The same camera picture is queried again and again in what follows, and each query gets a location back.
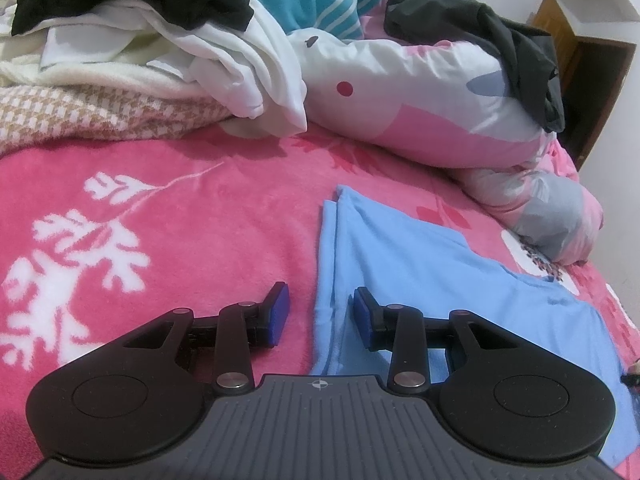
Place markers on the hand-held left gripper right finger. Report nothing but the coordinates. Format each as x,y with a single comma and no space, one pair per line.
362,317

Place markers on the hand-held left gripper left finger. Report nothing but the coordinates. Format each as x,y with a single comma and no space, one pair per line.
278,312

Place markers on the light blue shirt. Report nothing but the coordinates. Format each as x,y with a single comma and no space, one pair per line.
425,280

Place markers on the pink floral blanket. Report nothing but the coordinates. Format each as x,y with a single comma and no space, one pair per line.
200,210

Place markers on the pink patchwork quilt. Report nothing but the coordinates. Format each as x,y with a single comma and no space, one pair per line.
425,110

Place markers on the white garment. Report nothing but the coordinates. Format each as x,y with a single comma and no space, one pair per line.
240,65

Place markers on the pink checked cloth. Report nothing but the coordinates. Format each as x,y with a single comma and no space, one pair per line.
100,115

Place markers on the dark grey garment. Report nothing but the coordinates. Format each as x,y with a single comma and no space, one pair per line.
525,70

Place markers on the wooden door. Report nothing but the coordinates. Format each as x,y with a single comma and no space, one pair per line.
555,25

